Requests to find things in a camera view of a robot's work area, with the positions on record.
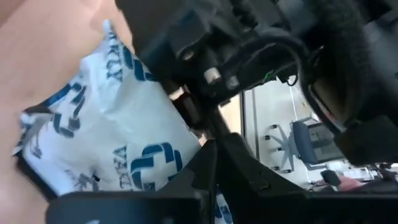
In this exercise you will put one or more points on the white bag blue logo print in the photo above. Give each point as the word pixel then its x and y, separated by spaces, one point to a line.
pixel 112 124

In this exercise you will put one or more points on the blue grey office chair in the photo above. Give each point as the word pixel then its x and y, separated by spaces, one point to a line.
pixel 308 143

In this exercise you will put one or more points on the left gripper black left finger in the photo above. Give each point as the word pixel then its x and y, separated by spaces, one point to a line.
pixel 186 199

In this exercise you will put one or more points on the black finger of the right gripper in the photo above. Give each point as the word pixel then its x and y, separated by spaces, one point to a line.
pixel 189 109

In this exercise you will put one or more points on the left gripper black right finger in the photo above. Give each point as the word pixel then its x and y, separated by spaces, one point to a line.
pixel 258 193

